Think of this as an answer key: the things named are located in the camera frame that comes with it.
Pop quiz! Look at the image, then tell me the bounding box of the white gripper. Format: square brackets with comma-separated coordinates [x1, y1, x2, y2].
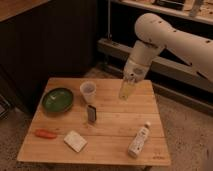
[119, 59, 149, 100]

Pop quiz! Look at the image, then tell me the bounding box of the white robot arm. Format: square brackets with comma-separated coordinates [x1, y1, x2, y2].
[119, 13, 213, 100]

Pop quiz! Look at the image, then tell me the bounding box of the upright grey eraser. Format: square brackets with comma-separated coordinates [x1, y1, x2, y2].
[87, 105, 97, 122]

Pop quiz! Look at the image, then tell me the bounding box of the translucent plastic cup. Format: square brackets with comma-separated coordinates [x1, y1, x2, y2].
[80, 81, 96, 104]

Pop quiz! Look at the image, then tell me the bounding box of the wooden table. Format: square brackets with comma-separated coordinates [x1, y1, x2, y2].
[17, 78, 171, 166]

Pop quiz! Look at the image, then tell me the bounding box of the white plastic bottle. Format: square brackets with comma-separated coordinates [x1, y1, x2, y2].
[128, 121, 151, 158]

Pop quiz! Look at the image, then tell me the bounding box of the green bowl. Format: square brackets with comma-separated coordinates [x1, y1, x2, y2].
[42, 87, 74, 113]

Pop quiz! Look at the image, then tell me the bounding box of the white sponge block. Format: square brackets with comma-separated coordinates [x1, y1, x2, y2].
[64, 131, 87, 153]

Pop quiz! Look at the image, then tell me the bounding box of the orange carrot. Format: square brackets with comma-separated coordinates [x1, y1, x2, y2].
[35, 129, 57, 139]

